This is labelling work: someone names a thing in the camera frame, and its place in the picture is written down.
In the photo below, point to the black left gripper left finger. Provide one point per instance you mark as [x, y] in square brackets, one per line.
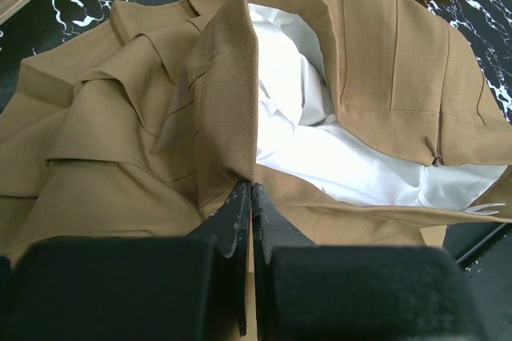
[191, 287]

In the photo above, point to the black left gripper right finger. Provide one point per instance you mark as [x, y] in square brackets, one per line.
[304, 291]

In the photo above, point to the tan brown garment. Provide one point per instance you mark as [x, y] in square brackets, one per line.
[368, 123]

